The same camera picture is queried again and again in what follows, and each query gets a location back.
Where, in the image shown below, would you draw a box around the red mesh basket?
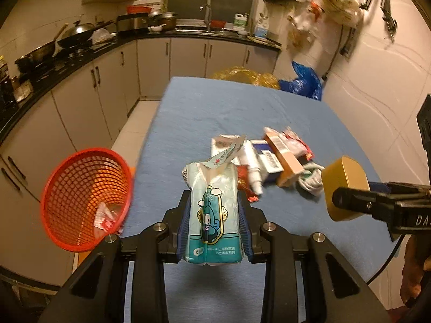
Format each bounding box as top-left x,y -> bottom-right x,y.
40,147 -> 134,253

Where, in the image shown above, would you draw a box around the black wok with steel lid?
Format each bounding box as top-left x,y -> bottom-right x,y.
57,20 -> 117,49

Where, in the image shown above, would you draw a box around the grey kitchen cabinets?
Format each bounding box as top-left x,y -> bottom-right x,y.
0,37 -> 280,276

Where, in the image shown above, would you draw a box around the black hanging clamps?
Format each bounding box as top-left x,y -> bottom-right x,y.
364,0 -> 398,41

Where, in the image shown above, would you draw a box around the small red wrapper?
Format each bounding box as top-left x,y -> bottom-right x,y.
237,175 -> 260,204

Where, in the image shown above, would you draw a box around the wooden cutting board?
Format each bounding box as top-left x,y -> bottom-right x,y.
247,34 -> 281,47

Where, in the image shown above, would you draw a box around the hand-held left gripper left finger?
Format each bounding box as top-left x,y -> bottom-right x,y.
37,190 -> 194,323

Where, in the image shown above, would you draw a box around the blue tablecloth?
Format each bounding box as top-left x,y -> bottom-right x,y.
123,76 -> 403,323

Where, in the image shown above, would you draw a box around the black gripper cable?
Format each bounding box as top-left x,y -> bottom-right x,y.
365,234 -> 405,285

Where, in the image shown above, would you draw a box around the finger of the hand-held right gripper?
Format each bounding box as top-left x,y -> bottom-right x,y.
368,181 -> 431,196
332,187 -> 398,224

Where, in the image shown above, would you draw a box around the person's right hand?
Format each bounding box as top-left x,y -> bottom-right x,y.
401,232 -> 431,307

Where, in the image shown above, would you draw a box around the blue plastic bag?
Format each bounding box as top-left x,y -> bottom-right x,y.
279,61 -> 323,101

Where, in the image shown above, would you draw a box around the red white crumpled wrapper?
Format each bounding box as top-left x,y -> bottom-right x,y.
94,203 -> 123,234

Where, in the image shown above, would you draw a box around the white paper packet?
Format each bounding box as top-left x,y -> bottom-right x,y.
211,135 -> 244,165

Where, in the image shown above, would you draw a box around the white spray bottle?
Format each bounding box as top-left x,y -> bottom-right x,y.
241,141 -> 266,196

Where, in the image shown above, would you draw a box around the teal tissue pack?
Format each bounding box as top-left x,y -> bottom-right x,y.
182,135 -> 248,266

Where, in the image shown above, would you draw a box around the blue white box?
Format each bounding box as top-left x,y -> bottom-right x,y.
251,139 -> 283,184

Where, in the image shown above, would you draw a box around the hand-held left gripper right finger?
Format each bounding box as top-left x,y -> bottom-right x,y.
237,190 -> 393,323

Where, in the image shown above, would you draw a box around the small cardboard packet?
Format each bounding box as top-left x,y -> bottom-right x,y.
13,81 -> 34,102

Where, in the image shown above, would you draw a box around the orange cardboard box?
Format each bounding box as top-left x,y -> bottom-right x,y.
263,127 -> 305,187

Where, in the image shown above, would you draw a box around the black kitchen countertop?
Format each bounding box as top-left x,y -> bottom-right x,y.
0,27 -> 281,142

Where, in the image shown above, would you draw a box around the steel pot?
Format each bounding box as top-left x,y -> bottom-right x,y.
148,12 -> 177,31

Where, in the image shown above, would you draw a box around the black power cord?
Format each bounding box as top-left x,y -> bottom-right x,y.
321,23 -> 354,81

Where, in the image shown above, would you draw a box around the hanging clear plastic bags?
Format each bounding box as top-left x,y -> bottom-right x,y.
286,0 -> 334,54

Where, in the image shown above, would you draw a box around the hanging bag of noodles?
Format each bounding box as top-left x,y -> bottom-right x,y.
320,0 -> 364,27

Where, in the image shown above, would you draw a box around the crumpled white plastic bag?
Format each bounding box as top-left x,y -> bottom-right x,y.
296,162 -> 325,196

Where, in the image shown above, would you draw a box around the yellow plastic bag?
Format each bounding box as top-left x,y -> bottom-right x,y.
210,65 -> 280,90

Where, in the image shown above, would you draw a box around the plastic bag on counter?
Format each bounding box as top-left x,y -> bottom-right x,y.
92,29 -> 113,44

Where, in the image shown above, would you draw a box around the gold box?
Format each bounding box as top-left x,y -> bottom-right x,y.
321,156 -> 371,223

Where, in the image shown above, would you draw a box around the steel faucet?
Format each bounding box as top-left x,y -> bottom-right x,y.
200,3 -> 213,32

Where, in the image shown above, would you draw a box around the clear plastic bag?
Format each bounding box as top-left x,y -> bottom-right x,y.
283,127 -> 308,157

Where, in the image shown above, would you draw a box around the steel rectangular cooker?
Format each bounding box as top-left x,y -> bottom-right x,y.
116,13 -> 150,34

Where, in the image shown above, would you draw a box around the white bottle blue label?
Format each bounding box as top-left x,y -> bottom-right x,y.
254,17 -> 270,38

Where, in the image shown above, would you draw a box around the steel wok with wooden spatula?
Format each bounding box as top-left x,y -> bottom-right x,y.
15,23 -> 68,71

